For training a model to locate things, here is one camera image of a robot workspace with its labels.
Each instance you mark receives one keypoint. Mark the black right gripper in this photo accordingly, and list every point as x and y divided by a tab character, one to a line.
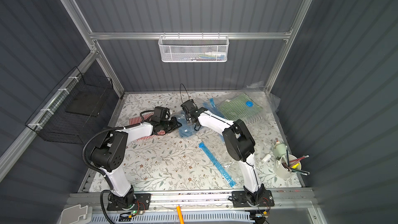
189	117

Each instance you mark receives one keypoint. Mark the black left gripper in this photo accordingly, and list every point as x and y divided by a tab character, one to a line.
169	124

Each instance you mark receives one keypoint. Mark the vacuum bag with blue garment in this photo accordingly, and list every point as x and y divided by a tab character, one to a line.
212	121

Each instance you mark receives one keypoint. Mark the red white striped tank top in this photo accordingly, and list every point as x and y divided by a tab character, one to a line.
145	126

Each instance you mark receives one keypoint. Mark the clear blue-zip vacuum bag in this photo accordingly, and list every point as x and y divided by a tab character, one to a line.
227	167

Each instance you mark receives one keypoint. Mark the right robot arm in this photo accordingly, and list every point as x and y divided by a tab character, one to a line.
239	142

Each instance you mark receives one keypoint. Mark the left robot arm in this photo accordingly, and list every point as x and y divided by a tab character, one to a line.
104	152

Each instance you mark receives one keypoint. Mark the vacuum bag with green striped garment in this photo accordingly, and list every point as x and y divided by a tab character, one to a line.
252	103

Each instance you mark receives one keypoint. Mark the small white cap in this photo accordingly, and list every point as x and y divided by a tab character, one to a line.
266	158

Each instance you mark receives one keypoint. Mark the orange pencil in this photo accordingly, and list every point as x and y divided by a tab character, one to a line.
180	216

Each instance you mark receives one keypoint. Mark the white pen cup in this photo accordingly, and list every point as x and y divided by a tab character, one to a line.
285	167

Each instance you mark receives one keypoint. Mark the white plastic holder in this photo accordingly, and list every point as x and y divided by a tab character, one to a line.
76	215

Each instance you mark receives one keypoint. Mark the white wire wall basket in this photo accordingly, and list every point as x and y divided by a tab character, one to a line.
194	50

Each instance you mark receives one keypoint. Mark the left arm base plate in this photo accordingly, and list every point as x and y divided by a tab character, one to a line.
131	202

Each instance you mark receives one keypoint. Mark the black wire wall basket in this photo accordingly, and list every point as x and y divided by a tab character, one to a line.
80	109

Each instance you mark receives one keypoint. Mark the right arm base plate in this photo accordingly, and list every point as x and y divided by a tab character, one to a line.
242	199

